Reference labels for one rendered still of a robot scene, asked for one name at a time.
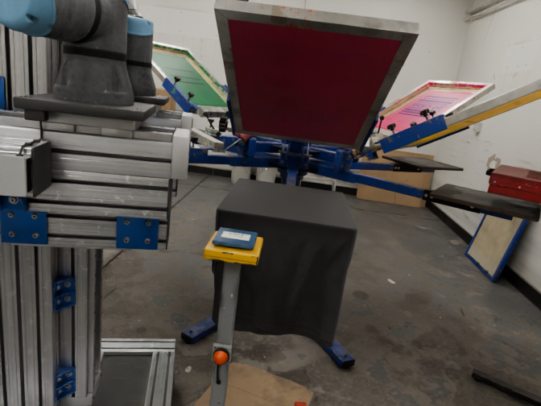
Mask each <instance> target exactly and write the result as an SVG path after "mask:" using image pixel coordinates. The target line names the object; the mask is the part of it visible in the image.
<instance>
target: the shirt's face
mask: <svg viewBox="0 0 541 406"><path fill-rule="evenodd" d="M219 209H225V210H231V211H237V212H243V213H252V214H258V215H264V216H270V217H276V218H286V219H292V220H298V221H303V222H314V223H320V224H325V225H331V226H342V227H348V228H357V227H356V226H355V223H354V221H353V218H352V215H351V213H350V211H349V207H348V206H347V203H346V201H345V198H344V196H343V193H340V192H334V191H328V190H323V189H317V188H306V187H300V186H294V185H289V184H277V183H271V182H266V181H260V180H249V179H243V178H240V179H239V181H238V182H237V183H236V184H235V186H234V187H233V189H232V190H231V191H230V193H229V194H228V196H227V197H226V199H224V201H223V202H222V203H221V205H220V206H219Z"/></svg>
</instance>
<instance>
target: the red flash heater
mask: <svg viewBox="0 0 541 406"><path fill-rule="evenodd" d="M487 192H488V193H494V194H498V195H502V196H506V197H513V198H516V199H520V200H524V201H531V202H534V203H539V204H541V172H539V171H535V170H530V169H525V168H517V167H513V166H508V165H504V164H501V165H500V166H499V167H498V168H496V169H495V170H494V171H492V172H491V174H490V178H489V188H488V191H487Z"/></svg>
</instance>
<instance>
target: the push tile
mask: <svg viewBox="0 0 541 406"><path fill-rule="evenodd" d="M257 237H258V233H256V232H250V231H245V230H235V229H229V228H223V227H220V229H219V230H218V231H217V234H216V235H215V237H214V239H213V240H212V244H217V245H223V246H229V247H239V248H245V249H251V250H253V249H254V245H255V243H256V239H257Z"/></svg>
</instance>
